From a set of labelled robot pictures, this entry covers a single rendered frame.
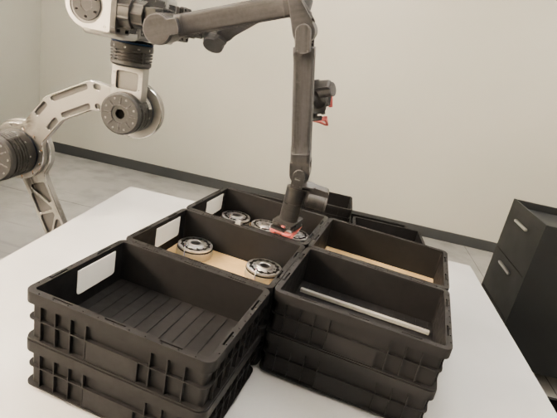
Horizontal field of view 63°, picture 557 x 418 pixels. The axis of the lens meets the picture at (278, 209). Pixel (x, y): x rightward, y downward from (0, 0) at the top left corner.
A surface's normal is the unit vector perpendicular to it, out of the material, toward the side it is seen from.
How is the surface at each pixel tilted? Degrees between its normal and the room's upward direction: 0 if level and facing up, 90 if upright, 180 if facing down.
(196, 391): 90
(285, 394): 0
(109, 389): 90
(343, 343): 90
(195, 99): 90
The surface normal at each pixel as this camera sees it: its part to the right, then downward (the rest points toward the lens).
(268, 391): 0.18, -0.93
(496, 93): -0.14, 0.30
